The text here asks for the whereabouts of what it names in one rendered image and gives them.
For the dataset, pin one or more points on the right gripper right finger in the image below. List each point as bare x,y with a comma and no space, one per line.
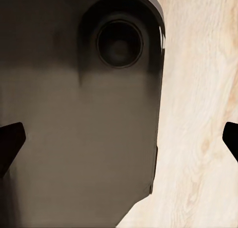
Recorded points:
230,138

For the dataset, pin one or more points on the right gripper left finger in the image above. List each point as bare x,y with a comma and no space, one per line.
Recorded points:
12,138

